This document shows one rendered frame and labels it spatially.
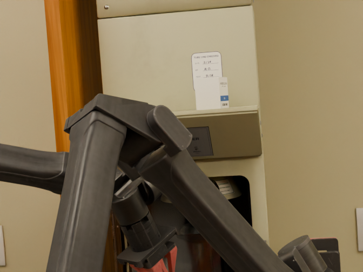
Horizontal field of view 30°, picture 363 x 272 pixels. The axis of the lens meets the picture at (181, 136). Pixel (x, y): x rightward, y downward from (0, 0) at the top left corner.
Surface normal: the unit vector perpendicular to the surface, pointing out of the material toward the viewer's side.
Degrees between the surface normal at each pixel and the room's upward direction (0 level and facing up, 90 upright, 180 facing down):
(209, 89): 90
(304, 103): 90
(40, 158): 44
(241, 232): 67
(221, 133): 135
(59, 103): 90
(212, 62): 90
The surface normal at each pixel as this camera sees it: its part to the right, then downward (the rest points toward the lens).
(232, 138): -0.04, 0.75
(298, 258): 0.67, -0.43
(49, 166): 0.14, -0.63
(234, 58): -0.13, 0.06
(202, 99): -0.38, 0.07
